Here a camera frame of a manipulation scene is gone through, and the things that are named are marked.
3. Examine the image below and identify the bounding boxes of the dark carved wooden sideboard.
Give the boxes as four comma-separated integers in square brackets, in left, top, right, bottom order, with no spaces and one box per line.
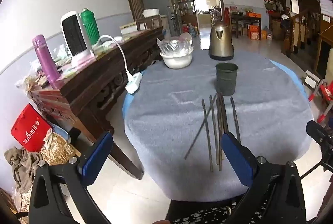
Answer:
[28,27,164,180]

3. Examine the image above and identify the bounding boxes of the red paper bag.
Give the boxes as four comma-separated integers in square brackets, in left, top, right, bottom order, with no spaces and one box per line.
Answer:
[10,103,52,153]

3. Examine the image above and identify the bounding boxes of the dark wooden side table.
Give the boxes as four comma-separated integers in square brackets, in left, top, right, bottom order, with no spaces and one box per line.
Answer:
[230,14,262,38]

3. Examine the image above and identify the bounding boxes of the bundle of dark chopsticks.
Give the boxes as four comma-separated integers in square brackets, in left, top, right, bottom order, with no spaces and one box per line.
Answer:
[184,92,242,172]

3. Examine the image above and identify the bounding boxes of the red plastic chair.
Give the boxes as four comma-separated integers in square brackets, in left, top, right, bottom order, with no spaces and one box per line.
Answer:
[308,79,333,123]

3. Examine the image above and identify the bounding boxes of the white rice cooker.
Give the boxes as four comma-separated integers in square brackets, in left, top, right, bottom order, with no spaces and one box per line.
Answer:
[142,8,160,18]

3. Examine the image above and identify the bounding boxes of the white electric heater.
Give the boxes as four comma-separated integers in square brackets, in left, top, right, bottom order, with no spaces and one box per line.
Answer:
[60,11,95,68]

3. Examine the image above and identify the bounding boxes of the wooden staircase railing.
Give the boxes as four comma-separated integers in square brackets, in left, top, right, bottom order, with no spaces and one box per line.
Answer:
[282,6,322,56]

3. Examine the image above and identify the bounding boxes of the grey perforated metal utensil holder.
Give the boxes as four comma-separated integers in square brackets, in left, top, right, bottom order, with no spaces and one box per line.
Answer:
[215,63,239,96]

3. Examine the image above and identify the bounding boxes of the glass display cabinet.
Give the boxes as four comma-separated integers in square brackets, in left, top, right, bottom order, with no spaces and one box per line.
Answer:
[172,0,194,24]

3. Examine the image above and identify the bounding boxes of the white cardboard box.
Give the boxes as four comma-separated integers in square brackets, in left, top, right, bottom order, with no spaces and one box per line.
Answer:
[120,23,137,35]

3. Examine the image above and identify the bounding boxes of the wall poster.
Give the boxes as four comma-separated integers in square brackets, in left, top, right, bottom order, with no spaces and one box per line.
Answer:
[316,0,333,21]

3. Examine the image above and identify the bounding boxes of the clear plastic bag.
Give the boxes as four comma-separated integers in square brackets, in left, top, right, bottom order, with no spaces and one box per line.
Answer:
[157,36,194,57]

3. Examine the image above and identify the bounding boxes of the grey table cloth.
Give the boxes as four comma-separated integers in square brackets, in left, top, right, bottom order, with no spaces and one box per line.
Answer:
[124,50,315,201]

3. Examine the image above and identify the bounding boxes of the white step stool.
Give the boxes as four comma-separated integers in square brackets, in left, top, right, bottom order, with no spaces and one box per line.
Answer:
[303,71,322,89]

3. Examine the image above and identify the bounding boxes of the purple thermos bottle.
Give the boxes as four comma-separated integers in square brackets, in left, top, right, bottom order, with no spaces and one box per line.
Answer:
[32,35,61,84]

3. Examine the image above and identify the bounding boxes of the white power strip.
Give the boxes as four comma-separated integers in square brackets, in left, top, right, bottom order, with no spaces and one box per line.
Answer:
[125,72,143,94]

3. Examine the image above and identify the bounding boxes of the person's patterned black trousers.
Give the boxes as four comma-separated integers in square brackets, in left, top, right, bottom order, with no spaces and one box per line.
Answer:
[169,198,263,224]

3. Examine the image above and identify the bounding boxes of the golden woven sack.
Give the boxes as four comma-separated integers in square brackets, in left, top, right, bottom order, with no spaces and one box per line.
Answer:
[39,133,78,164]

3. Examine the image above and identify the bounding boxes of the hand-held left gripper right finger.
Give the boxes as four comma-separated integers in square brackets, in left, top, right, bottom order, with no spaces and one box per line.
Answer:
[221,132,307,224]

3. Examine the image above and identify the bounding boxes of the grey refrigerator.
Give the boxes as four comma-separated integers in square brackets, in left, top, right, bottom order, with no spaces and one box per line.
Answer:
[138,0,175,32]

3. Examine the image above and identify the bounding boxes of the grey-brown rag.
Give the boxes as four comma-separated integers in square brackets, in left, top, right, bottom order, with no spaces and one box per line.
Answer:
[4,146,46,193]

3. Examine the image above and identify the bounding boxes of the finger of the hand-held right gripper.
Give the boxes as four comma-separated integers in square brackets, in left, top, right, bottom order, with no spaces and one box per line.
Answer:
[306,120,333,148]

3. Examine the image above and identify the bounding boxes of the blue table cover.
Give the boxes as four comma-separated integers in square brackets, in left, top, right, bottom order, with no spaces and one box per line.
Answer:
[122,59,309,110]

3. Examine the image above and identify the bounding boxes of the green thermos flask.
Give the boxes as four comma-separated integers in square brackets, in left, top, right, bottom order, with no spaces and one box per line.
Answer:
[80,8,101,45]

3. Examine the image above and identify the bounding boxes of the gold electric kettle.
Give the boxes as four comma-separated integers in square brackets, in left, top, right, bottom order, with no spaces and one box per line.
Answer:
[209,21,235,60]

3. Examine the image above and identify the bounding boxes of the white power cable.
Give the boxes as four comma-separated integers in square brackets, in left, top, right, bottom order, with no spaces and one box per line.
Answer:
[92,35,130,76]

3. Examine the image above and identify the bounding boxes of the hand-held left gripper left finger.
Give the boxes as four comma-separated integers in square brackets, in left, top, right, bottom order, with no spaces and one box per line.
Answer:
[28,132,114,224]

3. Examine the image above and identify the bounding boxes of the wooden chair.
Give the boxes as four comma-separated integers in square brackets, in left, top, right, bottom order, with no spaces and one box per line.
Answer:
[136,15,162,32]

